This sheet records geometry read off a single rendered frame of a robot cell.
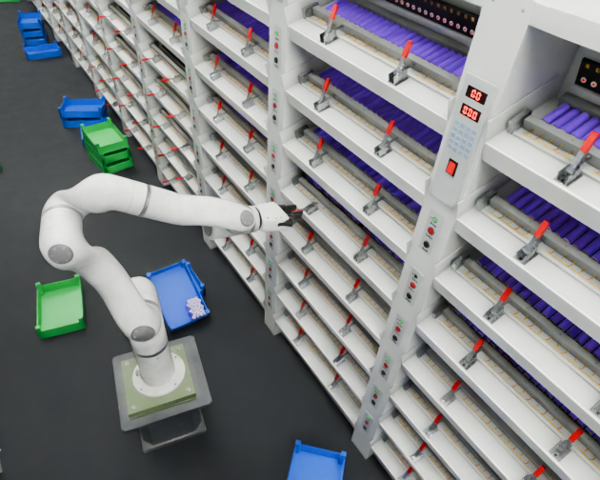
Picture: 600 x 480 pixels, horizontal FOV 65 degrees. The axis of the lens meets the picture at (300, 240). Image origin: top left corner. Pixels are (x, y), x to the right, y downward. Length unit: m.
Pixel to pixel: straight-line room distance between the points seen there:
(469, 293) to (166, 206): 0.81
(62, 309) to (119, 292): 1.16
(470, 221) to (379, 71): 0.41
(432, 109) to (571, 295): 0.45
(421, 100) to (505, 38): 0.24
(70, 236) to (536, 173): 1.06
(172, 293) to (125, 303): 0.95
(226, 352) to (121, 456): 0.60
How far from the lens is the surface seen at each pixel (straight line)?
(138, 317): 1.52
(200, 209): 1.32
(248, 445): 2.08
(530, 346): 1.15
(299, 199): 1.66
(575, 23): 0.87
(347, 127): 1.32
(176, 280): 2.46
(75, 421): 2.26
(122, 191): 1.29
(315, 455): 2.07
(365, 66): 1.21
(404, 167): 1.19
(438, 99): 1.09
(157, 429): 2.00
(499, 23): 0.94
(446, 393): 1.44
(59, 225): 1.33
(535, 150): 0.98
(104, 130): 3.62
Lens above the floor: 1.90
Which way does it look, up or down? 43 degrees down
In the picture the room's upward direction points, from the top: 5 degrees clockwise
